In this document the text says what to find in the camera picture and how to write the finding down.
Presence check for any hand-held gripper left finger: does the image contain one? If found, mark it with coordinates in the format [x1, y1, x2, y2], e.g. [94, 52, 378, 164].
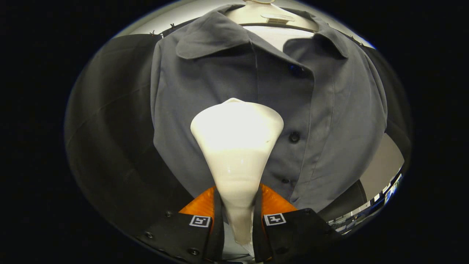
[136, 185, 225, 264]

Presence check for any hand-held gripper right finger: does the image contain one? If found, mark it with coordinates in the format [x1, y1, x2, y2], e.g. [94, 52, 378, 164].
[253, 183, 343, 263]

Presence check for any grey button shirt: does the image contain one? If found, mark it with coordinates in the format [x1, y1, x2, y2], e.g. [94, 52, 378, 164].
[150, 4, 388, 213]

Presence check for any white garment hanger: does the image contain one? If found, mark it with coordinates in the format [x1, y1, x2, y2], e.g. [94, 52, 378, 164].
[224, 0, 319, 32]

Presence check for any black backdrop cloth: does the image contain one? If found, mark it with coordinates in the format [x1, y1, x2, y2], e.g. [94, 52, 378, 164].
[65, 18, 413, 239]

